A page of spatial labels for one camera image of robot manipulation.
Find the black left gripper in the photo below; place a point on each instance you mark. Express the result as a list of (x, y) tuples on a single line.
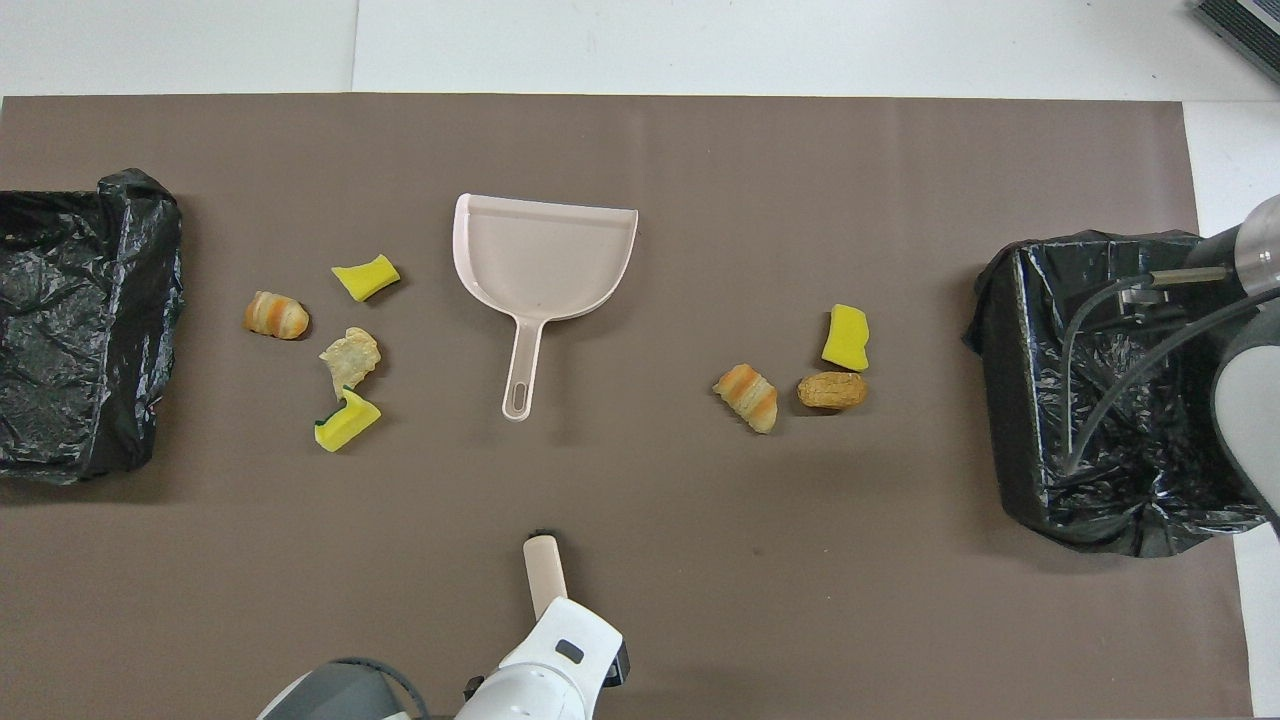
[(617, 665)]

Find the beige hand brush black bristles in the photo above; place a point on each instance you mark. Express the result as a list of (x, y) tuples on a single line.
[(545, 575)]

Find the yellow green sponge piece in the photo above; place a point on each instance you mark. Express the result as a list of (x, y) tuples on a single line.
[(345, 422), (365, 278)]

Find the pale pastry piece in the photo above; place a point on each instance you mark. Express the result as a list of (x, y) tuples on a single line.
[(350, 358)]

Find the pale pink plastic dustpan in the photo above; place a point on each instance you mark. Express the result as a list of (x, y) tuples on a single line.
[(545, 250)]

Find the small croissant pastry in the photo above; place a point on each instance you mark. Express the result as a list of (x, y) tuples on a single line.
[(275, 315)]

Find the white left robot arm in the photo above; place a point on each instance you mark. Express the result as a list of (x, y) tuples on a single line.
[(540, 680)]

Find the black bag lined bin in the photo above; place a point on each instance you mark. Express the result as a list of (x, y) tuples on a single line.
[(80, 330), (1030, 400)]

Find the striped croissant pastry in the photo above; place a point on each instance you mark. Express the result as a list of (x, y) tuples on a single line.
[(747, 397)]

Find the brown paper table mat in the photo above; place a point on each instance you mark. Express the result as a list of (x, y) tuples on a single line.
[(650, 150)]

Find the black ribbed device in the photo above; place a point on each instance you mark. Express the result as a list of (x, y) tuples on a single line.
[(1245, 30)]

